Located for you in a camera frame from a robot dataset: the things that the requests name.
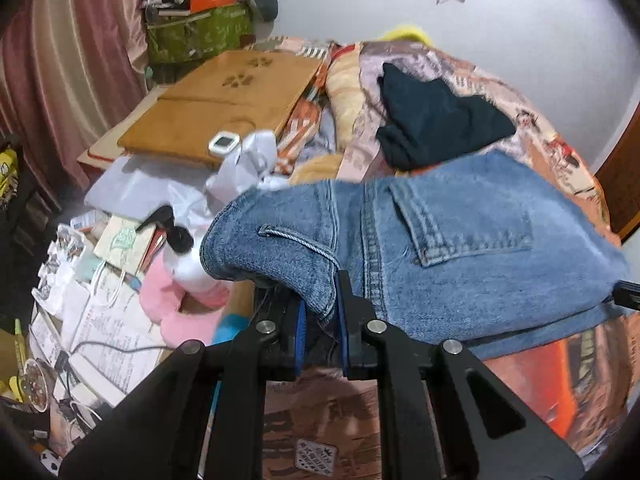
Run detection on black cable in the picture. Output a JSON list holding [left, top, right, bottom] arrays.
[[52, 341, 168, 401]]

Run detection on small white clock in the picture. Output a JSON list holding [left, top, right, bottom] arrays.
[[207, 131, 243, 155]]

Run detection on white plastic bag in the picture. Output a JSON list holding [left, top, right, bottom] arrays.
[[204, 130, 291, 206]]

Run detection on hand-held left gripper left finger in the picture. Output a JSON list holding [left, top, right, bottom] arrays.
[[59, 280, 310, 480]]

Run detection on green storage bag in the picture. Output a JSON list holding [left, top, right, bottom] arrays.
[[145, 2, 257, 65]]

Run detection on orange box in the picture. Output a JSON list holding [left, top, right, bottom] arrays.
[[189, 0, 238, 15]]

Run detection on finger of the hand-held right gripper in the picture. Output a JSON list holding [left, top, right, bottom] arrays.
[[611, 281, 640, 312]]

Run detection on printed blanket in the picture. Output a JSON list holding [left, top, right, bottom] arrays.
[[260, 36, 632, 480]]

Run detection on yellow plush toy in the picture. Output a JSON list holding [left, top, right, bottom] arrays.
[[376, 24, 435, 46]]

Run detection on white pump bottle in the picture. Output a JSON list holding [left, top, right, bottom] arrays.
[[164, 227, 216, 292]]

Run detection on wooden door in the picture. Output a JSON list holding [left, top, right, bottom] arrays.
[[594, 105, 640, 247]]

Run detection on green patterned booklet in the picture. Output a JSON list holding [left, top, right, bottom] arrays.
[[93, 215, 160, 277]]

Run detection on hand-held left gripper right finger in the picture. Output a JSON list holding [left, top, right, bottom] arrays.
[[334, 270, 587, 480]]

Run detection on white paper bag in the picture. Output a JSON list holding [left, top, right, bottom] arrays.
[[67, 262, 166, 408]]

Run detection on wooden lap desk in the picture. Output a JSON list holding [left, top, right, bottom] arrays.
[[118, 51, 325, 166]]

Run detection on black garment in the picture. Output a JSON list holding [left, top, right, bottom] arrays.
[[376, 62, 517, 170]]

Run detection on pink curtain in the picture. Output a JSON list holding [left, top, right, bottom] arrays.
[[0, 0, 166, 201]]

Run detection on blue denim pants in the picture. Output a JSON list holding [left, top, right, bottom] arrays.
[[200, 150, 632, 348]]

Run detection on pink plush slipper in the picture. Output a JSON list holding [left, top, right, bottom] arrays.
[[139, 256, 232, 350]]

